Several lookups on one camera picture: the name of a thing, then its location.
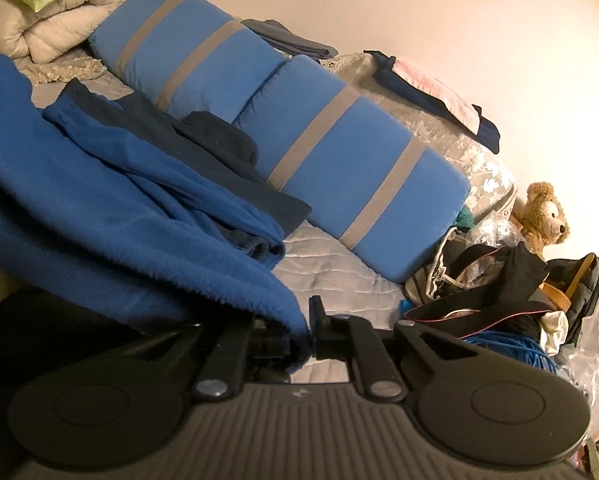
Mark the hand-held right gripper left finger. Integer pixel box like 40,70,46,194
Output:
102,317,291,402

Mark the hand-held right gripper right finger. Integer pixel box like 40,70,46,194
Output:
308,295,481,402

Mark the blue and navy fleece jacket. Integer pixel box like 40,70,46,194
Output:
0,50,313,376

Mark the striped woven bag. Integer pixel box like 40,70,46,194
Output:
404,225,480,306

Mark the blue pillow with grey stripes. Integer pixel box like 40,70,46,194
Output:
234,55,473,283
88,0,288,123

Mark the crumpled clear plastic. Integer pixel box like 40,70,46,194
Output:
459,215,523,252

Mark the black fleece cloth red trim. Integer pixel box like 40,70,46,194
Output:
404,242,555,341

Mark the cream cloth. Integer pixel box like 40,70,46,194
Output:
538,310,570,356

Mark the brown teddy bear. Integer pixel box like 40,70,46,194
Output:
509,181,571,261

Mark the folded navy garment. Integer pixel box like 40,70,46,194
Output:
363,50,501,156

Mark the folded pink garment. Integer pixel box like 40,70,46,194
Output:
392,57,481,135

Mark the large clear plastic bag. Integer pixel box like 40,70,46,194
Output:
562,285,599,416

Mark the folded grey cloth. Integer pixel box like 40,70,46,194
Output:
242,19,339,61

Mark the pale grey comforter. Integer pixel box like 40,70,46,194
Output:
0,0,125,63

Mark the coiled blue cable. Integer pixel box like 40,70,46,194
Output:
464,330,560,377

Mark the black backpack with tan strap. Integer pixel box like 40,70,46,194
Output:
544,252,599,348

